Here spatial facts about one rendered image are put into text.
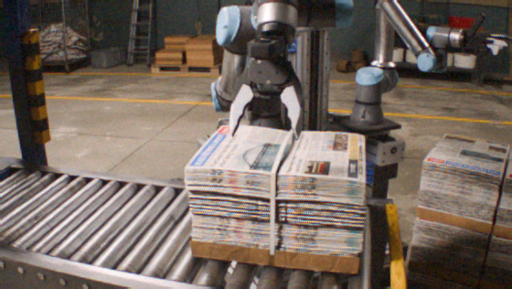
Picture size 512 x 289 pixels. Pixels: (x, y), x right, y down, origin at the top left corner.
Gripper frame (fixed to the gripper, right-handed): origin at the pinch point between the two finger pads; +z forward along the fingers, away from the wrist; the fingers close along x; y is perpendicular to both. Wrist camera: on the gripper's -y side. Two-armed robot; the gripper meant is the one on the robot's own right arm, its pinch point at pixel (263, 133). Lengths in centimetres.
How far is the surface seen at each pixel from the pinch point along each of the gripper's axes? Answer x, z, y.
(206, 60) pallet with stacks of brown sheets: 217, -244, 582
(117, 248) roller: 38, 25, 26
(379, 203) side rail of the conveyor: -25, 6, 57
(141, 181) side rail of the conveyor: 49, 5, 58
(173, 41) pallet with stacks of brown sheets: 290, -288, 603
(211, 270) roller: 13.0, 26.1, 22.9
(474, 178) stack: -59, -6, 77
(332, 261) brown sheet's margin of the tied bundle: -12.9, 21.5, 24.1
